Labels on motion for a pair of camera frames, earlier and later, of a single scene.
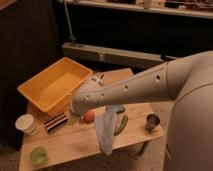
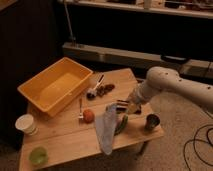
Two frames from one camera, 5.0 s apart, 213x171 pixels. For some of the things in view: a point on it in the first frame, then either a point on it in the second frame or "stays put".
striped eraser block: (53, 122) → (122, 105)
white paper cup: (25, 123) stays put
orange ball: (89, 117) stays put
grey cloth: (105, 123) stays put
